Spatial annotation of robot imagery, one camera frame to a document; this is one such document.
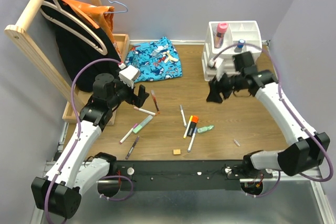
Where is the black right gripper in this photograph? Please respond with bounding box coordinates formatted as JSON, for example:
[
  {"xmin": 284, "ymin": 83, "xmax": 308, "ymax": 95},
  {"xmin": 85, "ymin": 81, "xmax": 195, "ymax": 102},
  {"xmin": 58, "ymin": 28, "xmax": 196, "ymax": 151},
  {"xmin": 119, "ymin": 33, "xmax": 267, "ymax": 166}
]
[{"xmin": 207, "ymin": 67, "xmax": 246, "ymax": 103}]

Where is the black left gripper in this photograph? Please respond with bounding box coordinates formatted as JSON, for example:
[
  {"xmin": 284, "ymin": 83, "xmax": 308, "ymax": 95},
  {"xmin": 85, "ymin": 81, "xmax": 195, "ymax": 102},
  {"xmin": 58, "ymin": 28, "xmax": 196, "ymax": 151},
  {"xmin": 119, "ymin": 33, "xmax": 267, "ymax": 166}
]
[{"xmin": 108, "ymin": 69, "xmax": 150, "ymax": 108}]

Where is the pink lid pen tube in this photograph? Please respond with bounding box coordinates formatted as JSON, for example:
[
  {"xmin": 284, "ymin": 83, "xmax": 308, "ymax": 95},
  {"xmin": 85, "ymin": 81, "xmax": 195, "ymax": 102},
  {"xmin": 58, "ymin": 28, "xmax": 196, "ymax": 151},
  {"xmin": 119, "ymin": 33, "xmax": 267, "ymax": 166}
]
[{"xmin": 214, "ymin": 22, "xmax": 228, "ymax": 48}]

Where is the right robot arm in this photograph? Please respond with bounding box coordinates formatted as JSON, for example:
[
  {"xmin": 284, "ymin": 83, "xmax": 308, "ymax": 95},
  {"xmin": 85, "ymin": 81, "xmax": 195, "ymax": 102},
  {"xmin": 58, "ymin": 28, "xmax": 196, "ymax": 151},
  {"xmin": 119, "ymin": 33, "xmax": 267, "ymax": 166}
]
[{"xmin": 206, "ymin": 52, "xmax": 330, "ymax": 178}]

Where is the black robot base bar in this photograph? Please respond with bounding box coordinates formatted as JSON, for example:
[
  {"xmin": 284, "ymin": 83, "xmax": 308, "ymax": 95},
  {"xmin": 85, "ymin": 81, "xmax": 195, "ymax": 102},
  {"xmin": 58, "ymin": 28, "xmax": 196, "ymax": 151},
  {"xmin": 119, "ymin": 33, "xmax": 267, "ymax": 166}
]
[{"xmin": 102, "ymin": 159, "xmax": 272, "ymax": 195}]

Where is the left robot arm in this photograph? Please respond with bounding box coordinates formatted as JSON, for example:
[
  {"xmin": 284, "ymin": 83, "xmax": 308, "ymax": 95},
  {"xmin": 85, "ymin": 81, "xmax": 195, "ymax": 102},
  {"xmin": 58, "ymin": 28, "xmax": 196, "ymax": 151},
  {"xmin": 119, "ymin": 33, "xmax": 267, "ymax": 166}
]
[{"xmin": 31, "ymin": 70, "xmax": 149, "ymax": 220}]

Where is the red clear-cap pen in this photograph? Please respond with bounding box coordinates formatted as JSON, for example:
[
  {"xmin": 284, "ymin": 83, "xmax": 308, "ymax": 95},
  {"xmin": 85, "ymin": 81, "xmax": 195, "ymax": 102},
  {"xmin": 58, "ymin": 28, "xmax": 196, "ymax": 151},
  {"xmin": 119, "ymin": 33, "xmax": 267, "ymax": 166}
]
[{"xmin": 151, "ymin": 90, "xmax": 160, "ymax": 114}]

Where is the pink cap white marker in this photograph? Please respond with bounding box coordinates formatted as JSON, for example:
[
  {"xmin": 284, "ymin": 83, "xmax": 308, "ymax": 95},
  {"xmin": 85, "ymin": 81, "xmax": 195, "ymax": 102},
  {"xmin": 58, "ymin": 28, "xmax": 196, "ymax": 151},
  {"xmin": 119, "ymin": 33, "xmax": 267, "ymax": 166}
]
[{"xmin": 133, "ymin": 106, "xmax": 157, "ymax": 116}]

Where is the mint grey highlighter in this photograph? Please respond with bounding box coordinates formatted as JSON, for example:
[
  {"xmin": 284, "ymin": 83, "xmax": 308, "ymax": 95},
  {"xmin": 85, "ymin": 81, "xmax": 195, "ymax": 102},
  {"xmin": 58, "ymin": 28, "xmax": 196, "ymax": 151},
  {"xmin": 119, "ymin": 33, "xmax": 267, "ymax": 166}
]
[{"xmin": 132, "ymin": 115, "xmax": 153, "ymax": 134}]

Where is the purple cap white marker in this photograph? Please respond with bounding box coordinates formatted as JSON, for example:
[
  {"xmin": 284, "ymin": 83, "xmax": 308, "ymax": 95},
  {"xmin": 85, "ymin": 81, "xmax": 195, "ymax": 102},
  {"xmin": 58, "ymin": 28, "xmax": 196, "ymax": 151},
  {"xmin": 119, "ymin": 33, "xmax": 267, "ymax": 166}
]
[{"xmin": 119, "ymin": 123, "xmax": 138, "ymax": 144}]

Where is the orange black highlighter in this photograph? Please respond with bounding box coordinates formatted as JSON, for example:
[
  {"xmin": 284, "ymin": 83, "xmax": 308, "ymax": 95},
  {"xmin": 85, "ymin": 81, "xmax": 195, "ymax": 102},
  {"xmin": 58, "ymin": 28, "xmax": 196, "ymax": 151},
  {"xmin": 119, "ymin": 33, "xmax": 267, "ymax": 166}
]
[{"xmin": 187, "ymin": 115, "xmax": 198, "ymax": 137}]

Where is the blue shark print cloth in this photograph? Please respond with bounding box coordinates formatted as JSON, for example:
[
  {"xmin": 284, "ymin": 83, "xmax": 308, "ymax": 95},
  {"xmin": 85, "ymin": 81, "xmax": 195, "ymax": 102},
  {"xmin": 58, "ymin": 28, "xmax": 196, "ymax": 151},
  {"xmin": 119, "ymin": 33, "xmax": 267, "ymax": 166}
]
[{"xmin": 125, "ymin": 37, "xmax": 183, "ymax": 82}]

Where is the grey cap white marker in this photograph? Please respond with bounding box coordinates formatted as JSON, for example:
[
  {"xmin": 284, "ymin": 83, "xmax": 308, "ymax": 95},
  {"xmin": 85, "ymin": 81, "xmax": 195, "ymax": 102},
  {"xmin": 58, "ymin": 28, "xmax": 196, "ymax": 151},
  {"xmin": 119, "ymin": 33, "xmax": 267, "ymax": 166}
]
[{"xmin": 179, "ymin": 104, "xmax": 187, "ymax": 128}]

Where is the dark purple pen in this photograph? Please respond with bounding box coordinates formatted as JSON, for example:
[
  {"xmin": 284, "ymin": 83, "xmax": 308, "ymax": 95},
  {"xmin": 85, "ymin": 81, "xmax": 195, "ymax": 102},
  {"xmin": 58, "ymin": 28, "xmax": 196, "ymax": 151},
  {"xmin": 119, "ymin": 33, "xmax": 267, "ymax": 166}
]
[{"xmin": 125, "ymin": 136, "xmax": 140, "ymax": 160}]

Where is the yellow cap white marker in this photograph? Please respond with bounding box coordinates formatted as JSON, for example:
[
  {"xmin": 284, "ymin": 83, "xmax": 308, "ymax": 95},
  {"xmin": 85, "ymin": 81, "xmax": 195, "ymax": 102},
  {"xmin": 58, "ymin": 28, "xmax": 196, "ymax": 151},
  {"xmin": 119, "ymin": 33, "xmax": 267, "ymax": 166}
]
[{"xmin": 183, "ymin": 115, "xmax": 193, "ymax": 139}]

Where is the white drawer organizer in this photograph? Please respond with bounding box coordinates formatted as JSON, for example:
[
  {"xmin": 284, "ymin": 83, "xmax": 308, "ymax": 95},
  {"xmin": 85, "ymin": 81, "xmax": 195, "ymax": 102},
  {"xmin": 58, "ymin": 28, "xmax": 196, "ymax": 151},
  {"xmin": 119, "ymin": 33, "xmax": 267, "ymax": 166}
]
[{"xmin": 202, "ymin": 20, "xmax": 262, "ymax": 81}]

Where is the blue cap white marker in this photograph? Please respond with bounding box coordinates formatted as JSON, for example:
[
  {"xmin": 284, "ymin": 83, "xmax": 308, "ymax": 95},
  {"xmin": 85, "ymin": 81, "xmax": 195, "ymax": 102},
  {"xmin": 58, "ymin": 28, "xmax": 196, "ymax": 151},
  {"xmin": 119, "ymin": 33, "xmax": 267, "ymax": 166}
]
[{"xmin": 187, "ymin": 127, "xmax": 197, "ymax": 153}]

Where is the tan eraser block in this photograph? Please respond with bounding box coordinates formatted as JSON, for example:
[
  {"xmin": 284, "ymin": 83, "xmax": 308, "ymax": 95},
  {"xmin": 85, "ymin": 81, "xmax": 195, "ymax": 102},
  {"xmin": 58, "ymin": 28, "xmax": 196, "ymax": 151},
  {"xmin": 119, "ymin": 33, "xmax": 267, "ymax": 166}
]
[{"xmin": 173, "ymin": 149, "xmax": 181, "ymax": 155}]

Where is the wooden clothes rack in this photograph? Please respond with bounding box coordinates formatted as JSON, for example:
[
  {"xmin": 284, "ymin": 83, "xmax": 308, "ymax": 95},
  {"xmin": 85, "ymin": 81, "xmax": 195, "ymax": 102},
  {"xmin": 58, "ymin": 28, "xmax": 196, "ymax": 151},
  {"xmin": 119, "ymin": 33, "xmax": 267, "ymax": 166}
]
[{"xmin": 4, "ymin": 0, "xmax": 130, "ymax": 124}]

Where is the black hanging garment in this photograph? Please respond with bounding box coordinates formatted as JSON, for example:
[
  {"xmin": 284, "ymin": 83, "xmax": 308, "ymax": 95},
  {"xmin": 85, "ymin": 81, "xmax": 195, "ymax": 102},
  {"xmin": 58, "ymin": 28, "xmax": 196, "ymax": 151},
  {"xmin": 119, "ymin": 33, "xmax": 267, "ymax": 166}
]
[{"xmin": 50, "ymin": 0, "xmax": 120, "ymax": 92}]

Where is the orange garment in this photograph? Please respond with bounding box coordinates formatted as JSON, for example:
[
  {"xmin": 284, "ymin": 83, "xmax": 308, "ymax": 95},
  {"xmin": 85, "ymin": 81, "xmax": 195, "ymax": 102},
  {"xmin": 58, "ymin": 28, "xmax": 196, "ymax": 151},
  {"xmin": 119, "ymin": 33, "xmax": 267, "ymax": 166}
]
[{"xmin": 62, "ymin": 0, "xmax": 121, "ymax": 58}]

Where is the white wooden hanger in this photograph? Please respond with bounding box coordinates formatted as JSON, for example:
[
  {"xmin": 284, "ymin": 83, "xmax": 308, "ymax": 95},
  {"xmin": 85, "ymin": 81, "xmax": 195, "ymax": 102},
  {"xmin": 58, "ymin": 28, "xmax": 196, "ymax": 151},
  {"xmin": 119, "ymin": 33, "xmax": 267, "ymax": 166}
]
[{"xmin": 36, "ymin": 0, "xmax": 109, "ymax": 56}]

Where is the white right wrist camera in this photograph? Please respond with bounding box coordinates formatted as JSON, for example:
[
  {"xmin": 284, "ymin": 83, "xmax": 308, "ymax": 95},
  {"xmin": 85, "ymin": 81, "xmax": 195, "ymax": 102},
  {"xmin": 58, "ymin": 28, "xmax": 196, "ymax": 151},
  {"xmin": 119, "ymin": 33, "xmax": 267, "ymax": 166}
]
[{"xmin": 207, "ymin": 57, "xmax": 225, "ymax": 80}]

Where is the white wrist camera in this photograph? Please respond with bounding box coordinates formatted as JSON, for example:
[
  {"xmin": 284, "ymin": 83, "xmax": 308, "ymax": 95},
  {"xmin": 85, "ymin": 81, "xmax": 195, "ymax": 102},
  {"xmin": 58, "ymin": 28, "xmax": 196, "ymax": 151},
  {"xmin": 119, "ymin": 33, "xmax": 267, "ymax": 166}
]
[
  {"xmin": 207, "ymin": 57, "xmax": 225, "ymax": 80},
  {"xmin": 119, "ymin": 66, "xmax": 140, "ymax": 89}
]

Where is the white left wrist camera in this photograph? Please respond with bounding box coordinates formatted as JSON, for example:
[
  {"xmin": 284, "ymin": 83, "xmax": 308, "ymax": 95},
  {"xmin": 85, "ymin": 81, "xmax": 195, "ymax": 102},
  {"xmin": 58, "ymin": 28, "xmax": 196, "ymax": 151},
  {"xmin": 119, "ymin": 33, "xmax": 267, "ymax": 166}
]
[{"xmin": 119, "ymin": 66, "xmax": 140, "ymax": 89}]

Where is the aluminium rail frame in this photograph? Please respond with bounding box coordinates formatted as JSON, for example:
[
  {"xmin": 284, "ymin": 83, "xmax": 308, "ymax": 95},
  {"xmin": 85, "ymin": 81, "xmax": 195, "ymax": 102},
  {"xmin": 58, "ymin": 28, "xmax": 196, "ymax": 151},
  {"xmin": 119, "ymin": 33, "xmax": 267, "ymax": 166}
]
[{"xmin": 31, "ymin": 51, "xmax": 330, "ymax": 220}]

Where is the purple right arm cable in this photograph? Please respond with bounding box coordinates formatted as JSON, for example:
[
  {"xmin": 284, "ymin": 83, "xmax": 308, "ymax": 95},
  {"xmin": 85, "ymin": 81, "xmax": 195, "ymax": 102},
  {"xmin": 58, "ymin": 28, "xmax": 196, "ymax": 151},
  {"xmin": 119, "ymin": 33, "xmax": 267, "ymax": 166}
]
[{"xmin": 209, "ymin": 42, "xmax": 334, "ymax": 198}]

